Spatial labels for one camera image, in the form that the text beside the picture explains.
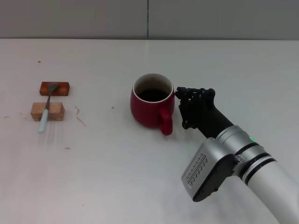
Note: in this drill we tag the light wooden block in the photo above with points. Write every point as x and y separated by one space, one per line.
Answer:
56 112

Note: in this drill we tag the red ceramic cup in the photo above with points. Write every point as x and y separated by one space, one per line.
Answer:
144 114

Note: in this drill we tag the dark reddish wooden block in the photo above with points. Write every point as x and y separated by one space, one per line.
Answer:
63 89

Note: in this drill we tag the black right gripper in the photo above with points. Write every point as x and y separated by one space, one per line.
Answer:
210 114

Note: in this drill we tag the dark coffee liquid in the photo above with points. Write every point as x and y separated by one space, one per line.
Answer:
153 94

